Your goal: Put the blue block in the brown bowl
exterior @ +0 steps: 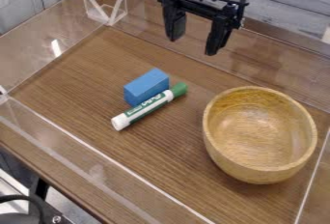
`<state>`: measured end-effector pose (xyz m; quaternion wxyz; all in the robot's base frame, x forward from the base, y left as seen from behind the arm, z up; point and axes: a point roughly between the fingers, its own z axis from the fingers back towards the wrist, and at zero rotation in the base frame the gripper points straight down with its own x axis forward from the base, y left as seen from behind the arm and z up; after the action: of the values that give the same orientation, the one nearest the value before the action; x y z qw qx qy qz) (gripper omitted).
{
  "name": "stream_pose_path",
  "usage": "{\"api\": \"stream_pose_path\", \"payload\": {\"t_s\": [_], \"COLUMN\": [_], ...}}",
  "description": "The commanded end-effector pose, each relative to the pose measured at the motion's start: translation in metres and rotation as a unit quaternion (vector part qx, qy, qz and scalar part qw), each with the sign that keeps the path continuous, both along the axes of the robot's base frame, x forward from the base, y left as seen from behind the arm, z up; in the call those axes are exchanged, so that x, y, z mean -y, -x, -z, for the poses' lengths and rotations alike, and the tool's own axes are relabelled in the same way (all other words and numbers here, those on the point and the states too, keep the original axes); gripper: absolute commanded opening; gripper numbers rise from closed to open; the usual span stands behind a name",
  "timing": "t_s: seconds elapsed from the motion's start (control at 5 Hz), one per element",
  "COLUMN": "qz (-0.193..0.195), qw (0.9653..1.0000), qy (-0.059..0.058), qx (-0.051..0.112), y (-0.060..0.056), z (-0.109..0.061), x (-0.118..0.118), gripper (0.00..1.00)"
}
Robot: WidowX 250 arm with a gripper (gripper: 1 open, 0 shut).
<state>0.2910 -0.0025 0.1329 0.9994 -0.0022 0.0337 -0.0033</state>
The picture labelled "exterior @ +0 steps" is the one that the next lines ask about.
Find black cable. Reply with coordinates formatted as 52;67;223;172
0;194;48;224

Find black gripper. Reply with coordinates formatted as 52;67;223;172
163;0;249;56

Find green white marker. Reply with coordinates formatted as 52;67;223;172
111;82;188;131

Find brown wooden bowl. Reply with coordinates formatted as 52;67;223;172
202;86;317;184

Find clear acrylic tray walls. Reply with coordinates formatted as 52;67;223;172
0;0;330;224

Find black table leg bracket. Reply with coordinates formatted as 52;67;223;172
28;178;73;224

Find blue block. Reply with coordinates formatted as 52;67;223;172
124;69;168;106

